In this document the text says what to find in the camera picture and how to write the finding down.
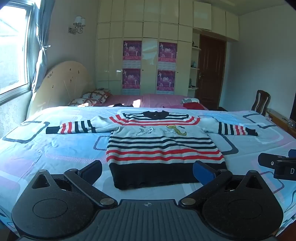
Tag beige rounded headboard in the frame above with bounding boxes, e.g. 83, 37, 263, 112
26, 61, 92, 118

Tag red garment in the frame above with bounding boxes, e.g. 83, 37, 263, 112
183, 102, 207, 110

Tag white corner shelf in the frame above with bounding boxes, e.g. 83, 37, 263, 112
188, 40, 202, 91

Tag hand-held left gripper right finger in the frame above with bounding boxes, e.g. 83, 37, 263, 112
178, 160, 266, 208

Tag wall lamp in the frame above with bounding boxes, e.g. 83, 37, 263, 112
68, 16, 86, 35

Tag pink folded quilt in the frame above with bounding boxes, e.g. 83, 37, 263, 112
142, 94, 186, 107

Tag brown wooden door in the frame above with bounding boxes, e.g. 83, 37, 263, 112
195, 34, 227, 110

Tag blue patterned bed sheet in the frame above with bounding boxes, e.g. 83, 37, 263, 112
0, 105, 296, 237

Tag dark wooden chair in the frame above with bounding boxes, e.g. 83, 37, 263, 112
251, 90, 271, 116

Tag pink wall poster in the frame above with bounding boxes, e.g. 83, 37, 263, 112
158, 42, 177, 69
123, 40, 142, 68
122, 68, 141, 90
157, 70, 176, 94

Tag blue grey curtain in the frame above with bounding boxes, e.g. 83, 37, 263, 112
31, 0, 55, 91

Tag striped knit sweater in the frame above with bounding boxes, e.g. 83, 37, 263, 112
46, 110, 258, 190

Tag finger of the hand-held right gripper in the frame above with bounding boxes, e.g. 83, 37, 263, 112
273, 159, 296, 180
258, 149, 296, 171

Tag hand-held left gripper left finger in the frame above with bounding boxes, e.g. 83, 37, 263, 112
31, 160, 119, 209

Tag window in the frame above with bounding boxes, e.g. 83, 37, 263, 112
0, 0, 33, 95

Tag cream wardrobe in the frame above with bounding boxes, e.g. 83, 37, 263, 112
96, 0, 240, 95

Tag wooden desk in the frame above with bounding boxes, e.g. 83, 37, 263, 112
266, 109, 296, 131

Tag checked patterned pillow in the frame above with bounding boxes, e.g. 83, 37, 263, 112
81, 90, 113, 104
68, 98, 98, 107

